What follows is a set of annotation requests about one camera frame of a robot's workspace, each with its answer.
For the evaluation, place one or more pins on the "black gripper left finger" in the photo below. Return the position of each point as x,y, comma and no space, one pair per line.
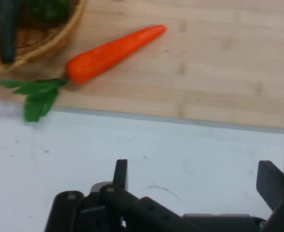
122,210

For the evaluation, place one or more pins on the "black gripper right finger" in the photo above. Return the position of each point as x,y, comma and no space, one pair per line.
274,186

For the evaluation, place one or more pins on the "dark green cucumber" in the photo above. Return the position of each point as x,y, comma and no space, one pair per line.
8,31

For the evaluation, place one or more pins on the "bamboo cutting board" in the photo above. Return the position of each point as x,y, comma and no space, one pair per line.
217,72

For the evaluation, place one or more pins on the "orange carrot with green leaves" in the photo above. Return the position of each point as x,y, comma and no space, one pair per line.
108,55

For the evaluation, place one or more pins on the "green leafy vegetable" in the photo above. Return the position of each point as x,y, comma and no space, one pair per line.
50,9

